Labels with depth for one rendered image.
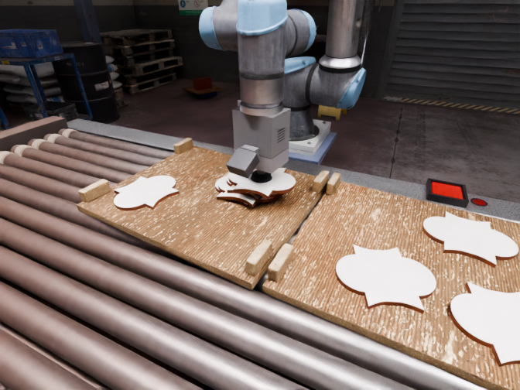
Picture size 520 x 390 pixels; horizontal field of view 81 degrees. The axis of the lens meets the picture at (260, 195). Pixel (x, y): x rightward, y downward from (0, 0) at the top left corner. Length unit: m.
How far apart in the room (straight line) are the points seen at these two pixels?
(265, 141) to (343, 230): 0.21
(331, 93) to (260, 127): 0.44
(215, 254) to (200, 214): 0.12
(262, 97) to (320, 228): 0.25
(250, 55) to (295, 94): 0.49
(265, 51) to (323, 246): 0.32
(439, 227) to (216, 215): 0.40
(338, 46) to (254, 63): 0.44
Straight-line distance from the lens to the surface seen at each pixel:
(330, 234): 0.55
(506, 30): 5.24
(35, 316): 0.53
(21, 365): 0.49
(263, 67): 0.50
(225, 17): 0.66
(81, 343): 0.47
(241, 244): 0.51
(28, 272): 0.61
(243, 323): 0.43
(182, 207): 0.62
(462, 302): 0.50
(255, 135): 0.54
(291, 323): 0.44
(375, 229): 0.58
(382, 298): 0.46
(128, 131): 1.12
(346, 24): 0.90
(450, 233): 0.61
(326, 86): 0.93
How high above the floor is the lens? 1.28
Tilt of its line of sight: 32 degrees down
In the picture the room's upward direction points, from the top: straight up
